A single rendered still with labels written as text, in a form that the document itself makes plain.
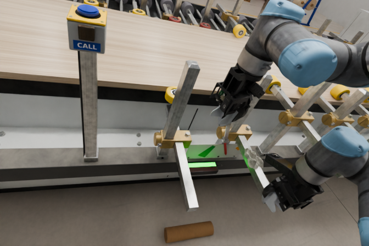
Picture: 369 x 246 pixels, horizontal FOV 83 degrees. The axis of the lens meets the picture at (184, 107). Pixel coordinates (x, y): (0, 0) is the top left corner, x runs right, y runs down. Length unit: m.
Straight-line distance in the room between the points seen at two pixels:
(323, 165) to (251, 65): 0.28
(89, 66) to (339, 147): 0.58
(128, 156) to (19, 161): 0.34
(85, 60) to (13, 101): 0.50
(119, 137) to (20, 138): 0.37
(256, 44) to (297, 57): 0.13
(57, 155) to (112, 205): 0.74
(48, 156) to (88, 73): 0.41
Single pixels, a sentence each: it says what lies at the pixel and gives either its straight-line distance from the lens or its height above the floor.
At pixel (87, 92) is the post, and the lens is 0.60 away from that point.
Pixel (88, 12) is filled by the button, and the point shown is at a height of 1.23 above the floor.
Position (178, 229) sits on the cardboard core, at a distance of 1.45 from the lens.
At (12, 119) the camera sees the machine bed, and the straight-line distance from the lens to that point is 1.06.
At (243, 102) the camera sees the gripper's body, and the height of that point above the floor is 1.11.
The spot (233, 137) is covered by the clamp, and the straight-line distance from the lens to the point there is 0.86.
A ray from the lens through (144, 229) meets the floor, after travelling 1.49.
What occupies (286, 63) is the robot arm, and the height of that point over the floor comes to 1.29.
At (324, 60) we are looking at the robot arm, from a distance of 0.39.
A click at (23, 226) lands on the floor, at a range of 1.55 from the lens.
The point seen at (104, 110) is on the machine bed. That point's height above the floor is 0.74.
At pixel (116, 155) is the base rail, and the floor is 0.70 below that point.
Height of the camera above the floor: 1.42
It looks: 40 degrees down
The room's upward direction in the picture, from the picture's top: 21 degrees clockwise
